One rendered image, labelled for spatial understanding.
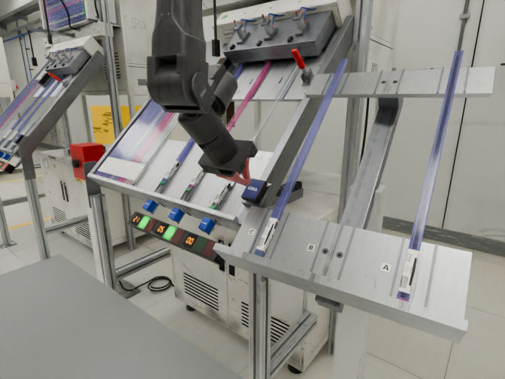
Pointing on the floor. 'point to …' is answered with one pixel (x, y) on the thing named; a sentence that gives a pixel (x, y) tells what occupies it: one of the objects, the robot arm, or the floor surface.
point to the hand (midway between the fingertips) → (246, 180)
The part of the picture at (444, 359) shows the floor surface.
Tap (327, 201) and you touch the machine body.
